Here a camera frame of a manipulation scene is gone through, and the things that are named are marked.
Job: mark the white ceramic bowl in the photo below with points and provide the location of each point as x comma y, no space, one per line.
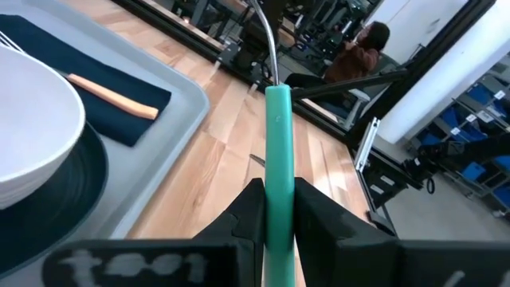
32,119

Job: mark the dark teal plate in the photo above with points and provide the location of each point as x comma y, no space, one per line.
60,199

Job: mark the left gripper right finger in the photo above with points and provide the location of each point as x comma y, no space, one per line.
318,231

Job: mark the blue storage bin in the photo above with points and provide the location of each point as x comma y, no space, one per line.
482,92
502,194
474,171

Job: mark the navy cloth napkin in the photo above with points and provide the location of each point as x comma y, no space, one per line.
103,73

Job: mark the person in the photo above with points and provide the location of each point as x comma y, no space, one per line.
354,60

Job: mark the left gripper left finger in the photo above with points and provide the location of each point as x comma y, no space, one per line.
249,215

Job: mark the grey plastic tray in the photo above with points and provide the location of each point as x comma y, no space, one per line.
131,167

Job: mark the black background robot arm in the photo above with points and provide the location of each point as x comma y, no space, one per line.
458,153

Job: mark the silver aluminium profile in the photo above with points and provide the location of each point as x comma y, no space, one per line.
366,143

